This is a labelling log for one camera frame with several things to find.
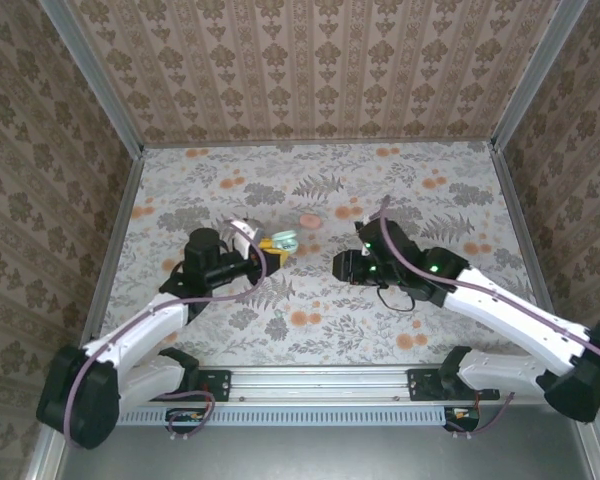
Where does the small black electronics box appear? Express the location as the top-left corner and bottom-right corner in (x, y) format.
(165, 407), (207, 434)
(443, 405), (481, 432)

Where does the grey metal shelf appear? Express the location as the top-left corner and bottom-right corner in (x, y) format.
(24, 394), (600, 480)

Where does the thin black cable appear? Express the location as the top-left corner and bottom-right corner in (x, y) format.
(376, 283), (417, 314)

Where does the aluminium table side rail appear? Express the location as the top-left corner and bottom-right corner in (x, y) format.
(488, 142), (557, 327)
(81, 149), (146, 347)

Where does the aluminium base extrusion rail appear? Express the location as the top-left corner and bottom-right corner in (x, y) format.
(114, 366), (531, 404)

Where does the grey slotted cable duct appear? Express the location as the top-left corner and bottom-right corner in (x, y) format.
(115, 404), (449, 427)

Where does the aluminium frame post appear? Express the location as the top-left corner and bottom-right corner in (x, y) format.
(38, 0), (145, 157)
(490, 0), (590, 151)

